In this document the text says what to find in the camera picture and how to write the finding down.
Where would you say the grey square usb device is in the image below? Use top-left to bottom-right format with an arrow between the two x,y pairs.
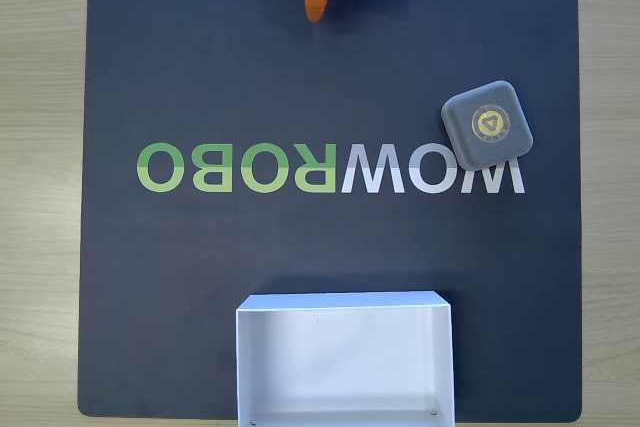
440,80 -> 534,171

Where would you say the dark mat with WOWROBO print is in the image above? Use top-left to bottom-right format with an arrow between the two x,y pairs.
77,0 -> 584,421

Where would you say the white open cardboard box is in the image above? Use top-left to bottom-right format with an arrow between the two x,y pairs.
235,290 -> 456,427

